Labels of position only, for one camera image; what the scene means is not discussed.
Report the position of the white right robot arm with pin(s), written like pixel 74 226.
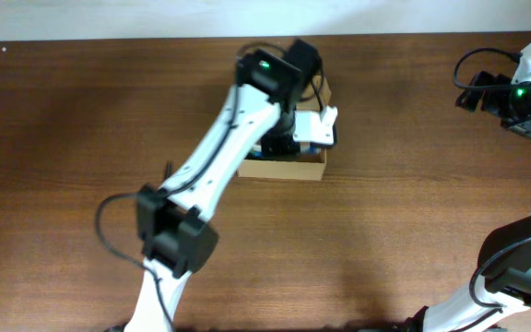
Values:
pixel 501 283

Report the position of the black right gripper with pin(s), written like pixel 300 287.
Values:
pixel 470 95

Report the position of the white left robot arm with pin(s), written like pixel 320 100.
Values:
pixel 173 220

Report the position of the blue pen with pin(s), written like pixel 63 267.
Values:
pixel 309 150

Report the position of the open cardboard box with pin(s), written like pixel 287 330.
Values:
pixel 302 167

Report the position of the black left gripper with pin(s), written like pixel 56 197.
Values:
pixel 276 146

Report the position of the black pen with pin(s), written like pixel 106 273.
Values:
pixel 168 171

